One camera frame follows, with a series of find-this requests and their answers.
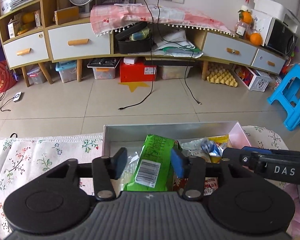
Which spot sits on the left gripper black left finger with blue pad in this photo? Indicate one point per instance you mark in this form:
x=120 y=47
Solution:
x=105 y=169

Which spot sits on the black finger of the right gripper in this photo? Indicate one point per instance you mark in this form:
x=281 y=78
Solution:
x=240 y=156

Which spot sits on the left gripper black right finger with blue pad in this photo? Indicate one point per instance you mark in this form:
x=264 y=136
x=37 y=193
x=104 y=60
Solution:
x=193 y=169

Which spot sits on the orange white biscuit packet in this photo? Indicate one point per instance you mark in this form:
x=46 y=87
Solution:
x=210 y=185

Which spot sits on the yellow snack packet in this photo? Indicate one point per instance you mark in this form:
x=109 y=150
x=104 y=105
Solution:
x=222 y=141

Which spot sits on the green biscuit package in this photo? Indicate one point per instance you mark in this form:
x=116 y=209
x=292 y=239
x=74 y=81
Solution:
x=154 y=171

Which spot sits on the blue white small packet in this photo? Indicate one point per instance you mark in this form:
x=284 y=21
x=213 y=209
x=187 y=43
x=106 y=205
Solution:
x=211 y=148

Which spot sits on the pink cardboard box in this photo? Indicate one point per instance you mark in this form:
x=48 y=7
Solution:
x=132 y=137

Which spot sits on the blue plastic stool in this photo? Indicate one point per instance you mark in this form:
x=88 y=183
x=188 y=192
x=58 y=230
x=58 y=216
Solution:
x=288 y=95

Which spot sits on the white patterned box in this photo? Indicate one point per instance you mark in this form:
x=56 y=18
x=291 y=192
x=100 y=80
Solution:
x=253 y=79

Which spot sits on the yellow egg tray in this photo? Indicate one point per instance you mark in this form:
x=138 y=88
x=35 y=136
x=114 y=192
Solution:
x=218 y=73

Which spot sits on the floral tablecloth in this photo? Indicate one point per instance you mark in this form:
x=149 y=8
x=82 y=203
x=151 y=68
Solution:
x=24 y=159

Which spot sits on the clear plastic bin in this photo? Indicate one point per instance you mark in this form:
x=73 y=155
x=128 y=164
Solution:
x=174 y=72

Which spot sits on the red shoe box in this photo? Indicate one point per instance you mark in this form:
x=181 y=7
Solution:
x=137 y=72

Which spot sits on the blue lid plastic bin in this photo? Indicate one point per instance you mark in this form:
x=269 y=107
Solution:
x=67 y=70

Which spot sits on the orange fruit lower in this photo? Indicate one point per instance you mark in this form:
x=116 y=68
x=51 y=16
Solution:
x=256 y=39

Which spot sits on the orange fruit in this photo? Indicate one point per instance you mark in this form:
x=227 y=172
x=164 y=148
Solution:
x=245 y=16
x=256 y=39

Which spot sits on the black storage case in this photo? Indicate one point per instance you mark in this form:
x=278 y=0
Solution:
x=135 y=38

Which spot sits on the black microwave oven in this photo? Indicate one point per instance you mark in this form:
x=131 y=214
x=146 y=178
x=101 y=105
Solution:
x=280 y=38

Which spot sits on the orange fruit upper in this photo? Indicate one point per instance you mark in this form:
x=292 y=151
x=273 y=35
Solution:
x=245 y=16

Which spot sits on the red round lantern bag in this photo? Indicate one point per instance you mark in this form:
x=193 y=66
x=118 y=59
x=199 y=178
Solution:
x=7 y=79

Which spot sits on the pink cherry cloth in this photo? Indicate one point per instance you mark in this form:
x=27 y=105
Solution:
x=107 y=18

